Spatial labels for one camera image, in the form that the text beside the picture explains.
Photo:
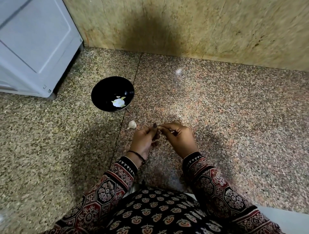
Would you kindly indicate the person's left hand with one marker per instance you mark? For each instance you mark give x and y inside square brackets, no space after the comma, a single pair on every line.
[142,141]

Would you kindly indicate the person's right hand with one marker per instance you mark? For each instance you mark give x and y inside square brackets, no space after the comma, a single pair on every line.
[182,141]

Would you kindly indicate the person's left thumb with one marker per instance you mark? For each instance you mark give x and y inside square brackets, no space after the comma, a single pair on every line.
[151,127]

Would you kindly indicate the person's right fingers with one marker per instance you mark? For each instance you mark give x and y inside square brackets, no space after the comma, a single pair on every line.
[172,129]

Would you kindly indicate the garlic clove with skin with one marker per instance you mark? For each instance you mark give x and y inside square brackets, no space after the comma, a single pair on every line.
[159,131]

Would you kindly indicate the person's right forearm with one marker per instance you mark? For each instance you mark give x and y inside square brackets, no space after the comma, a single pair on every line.
[217,192]

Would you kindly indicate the person's left forearm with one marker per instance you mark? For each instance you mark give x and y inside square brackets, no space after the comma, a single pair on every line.
[103,192]

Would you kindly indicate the unpeeled garlic clove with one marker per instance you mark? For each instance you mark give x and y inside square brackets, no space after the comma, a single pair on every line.
[132,124]

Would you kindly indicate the black bowl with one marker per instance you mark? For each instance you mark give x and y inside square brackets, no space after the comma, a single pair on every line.
[106,89]

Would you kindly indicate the black patterned garment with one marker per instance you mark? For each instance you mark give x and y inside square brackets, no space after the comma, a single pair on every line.
[159,212]

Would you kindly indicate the white appliance cabinet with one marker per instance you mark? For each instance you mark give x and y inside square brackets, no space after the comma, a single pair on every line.
[36,43]

